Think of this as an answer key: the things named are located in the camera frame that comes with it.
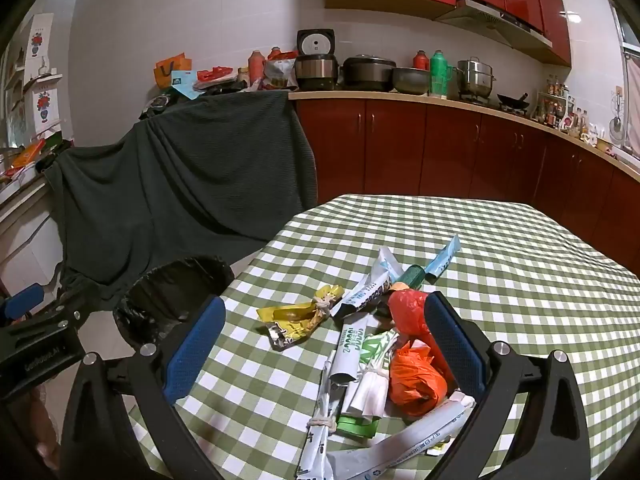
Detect beige countertop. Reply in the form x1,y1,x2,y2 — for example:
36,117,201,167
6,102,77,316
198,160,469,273
287,90,640,181

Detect white plastic bag bundle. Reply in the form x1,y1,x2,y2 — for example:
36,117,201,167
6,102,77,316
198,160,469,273
345,360,391,418

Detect orange thermos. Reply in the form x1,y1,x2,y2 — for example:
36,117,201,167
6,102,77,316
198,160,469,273
248,50,266,92

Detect row of condiment bottles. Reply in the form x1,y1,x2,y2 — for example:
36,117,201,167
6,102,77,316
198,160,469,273
535,75,593,138

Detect person's left hand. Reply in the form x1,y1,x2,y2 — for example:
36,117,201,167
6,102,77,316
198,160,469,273
30,392,63,468

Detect steel steamer pot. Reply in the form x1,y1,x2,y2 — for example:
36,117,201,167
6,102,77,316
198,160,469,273
456,58,497,100

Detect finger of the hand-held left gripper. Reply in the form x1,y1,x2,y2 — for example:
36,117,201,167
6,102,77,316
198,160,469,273
10,287,101,342
0,282,46,327

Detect black cooking pot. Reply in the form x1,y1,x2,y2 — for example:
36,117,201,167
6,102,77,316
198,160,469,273
341,54,397,92

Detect red plastic packaging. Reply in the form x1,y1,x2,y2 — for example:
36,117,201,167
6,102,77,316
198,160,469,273
196,66,236,83

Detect red base cabinets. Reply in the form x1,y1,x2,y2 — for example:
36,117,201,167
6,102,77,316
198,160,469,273
292,99,640,276

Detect black wok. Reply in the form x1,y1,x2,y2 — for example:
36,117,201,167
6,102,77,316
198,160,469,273
496,92,532,111

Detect steel rice cooker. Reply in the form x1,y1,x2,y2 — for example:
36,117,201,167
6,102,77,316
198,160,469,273
294,29,341,92

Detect white wrapper bundle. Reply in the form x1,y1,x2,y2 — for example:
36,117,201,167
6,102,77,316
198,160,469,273
297,350,346,480

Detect red plastic bag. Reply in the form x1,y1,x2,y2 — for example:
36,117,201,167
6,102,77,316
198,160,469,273
387,289,441,351

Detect orange plastic bag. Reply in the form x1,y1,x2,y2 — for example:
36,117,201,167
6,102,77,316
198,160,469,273
389,340,448,418

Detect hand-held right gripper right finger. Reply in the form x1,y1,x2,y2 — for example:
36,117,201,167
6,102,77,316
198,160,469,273
424,291,593,480

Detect flower vase poster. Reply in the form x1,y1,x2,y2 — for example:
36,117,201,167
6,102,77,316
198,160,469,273
32,87,63,131
25,12,55,76

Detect dark green cloth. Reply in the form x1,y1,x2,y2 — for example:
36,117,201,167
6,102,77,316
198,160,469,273
44,89,318,311

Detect light blue tube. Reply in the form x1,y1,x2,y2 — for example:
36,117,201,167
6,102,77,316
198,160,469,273
424,234,462,283

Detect steel range hood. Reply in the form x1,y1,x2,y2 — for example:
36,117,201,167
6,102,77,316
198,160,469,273
434,0,553,51

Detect dark grey pan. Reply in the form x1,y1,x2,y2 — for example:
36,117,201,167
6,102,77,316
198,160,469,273
391,66,432,96

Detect green thermos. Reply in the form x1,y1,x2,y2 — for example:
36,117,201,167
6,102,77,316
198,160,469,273
429,50,453,98

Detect green white wrapper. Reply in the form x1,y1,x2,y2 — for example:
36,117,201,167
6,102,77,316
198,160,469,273
357,332,401,376

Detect dark green tube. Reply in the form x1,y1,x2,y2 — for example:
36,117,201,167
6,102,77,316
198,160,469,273
397,265,428,288

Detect green checked tablecloth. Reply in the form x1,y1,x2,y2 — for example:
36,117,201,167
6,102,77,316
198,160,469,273
127,192,640,480

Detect black-lined trash bin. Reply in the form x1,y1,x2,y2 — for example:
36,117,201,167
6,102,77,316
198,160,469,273
112,255,236,361

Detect white cabinet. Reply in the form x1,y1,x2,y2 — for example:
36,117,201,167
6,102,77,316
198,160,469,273
0,180,66,301

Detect yellow snack wrapper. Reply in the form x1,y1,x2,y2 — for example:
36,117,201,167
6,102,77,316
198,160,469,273
256,284,346,352

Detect light blue paper box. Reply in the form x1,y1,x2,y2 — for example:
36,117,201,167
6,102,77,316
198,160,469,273
171,70,198,101

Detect orange flat box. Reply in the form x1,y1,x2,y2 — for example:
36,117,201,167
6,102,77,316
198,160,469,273
12,140,46,168

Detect black white toothpaste tube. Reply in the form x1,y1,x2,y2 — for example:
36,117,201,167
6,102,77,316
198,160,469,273
332,247,401,321

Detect orange paper bag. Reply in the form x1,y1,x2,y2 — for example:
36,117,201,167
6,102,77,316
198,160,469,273
154,53,193,90

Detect green paper strip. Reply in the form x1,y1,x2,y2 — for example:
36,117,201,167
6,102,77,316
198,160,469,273
336,412,381,437

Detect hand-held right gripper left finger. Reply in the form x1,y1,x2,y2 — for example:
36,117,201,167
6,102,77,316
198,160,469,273
60,296,227,480

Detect printed snack bag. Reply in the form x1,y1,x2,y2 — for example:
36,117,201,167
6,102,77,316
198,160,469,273
263,57,297,90

